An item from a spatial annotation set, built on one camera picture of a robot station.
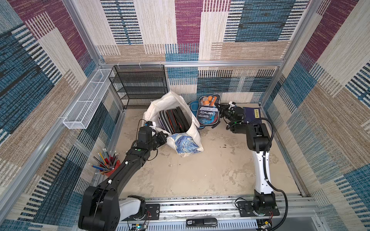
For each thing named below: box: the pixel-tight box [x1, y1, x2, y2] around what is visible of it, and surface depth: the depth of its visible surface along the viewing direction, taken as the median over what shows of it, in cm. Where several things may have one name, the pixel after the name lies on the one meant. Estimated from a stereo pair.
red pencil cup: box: [88, 148, 122, 177], surface depth 81 cm
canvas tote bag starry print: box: [142, 90, 204, 158], surface depth 89 cm
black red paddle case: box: [163, 106, 190, 134], surface depth 93 cm
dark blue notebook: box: [242, 106, 262, 125], surface depth 117 cm
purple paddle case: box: [157, 109, 172, 134], surface depth 89 cm
